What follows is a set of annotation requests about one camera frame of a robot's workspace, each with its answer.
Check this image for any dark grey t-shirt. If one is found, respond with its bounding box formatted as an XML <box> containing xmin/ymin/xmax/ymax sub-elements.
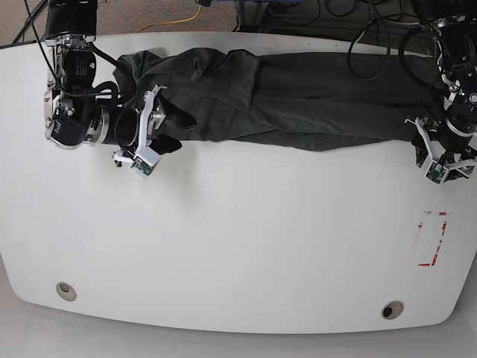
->
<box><xmin>113</xmin><ymin>48</ymin><xmax>428</xmax><ymax>151</ymax></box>

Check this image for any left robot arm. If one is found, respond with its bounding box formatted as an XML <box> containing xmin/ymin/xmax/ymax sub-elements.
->
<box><xmin>398</xmin><ymin>1</ymin><xmax>476</xmax><ymax>185</ymax></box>

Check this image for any yellow cable on floor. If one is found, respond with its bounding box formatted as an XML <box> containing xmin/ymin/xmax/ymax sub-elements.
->
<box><xmin>136</xmin><ymin>5</ymin><xmax>204</xmax><ymax>34</ymax></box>

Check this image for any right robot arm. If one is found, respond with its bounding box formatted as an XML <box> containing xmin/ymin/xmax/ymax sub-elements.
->
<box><xmin>44</xmin><ymin>1</ymin><xmax>145</xmax><ymax>157</ymax></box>

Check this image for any red tape rectangle marking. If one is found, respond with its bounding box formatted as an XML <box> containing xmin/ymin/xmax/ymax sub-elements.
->
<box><xmin>413</xmin><ymin>211</ymin><xmax>449</xmax><ymax>267</ymax></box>

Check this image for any left table cable grommet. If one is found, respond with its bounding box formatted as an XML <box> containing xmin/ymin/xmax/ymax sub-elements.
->
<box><xmin>56</xmin><ymin>282</ymin><xmax>77</xmax><ymax>302</ymax></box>

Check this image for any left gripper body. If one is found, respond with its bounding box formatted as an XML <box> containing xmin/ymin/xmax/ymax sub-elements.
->
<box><xmin>437</xmin><ymin>125</ymin><xmax>472</xmax><ymax>151</ymax></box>

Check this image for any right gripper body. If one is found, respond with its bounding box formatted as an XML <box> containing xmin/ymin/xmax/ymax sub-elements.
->
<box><xmin>107</xmin><ymin>110</ymin><xmax>139</xmax><ymax>147</ymax></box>

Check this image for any table cable grommet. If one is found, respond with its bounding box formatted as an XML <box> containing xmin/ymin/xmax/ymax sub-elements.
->
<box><xmin>381</xmin><ymin>301</ymin><xmax>404</xmax><ymax>320</ymax></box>
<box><xmin>56</xmin><ymin>282</ymin><xmax>77</xmax><ymax>302</ymax></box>

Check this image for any right table cable grommet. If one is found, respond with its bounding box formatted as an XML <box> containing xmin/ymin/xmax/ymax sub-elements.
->
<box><xmin>381</xmin><ymin>301</ymin><xmax>404</xmax><ymax>320</ymax></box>

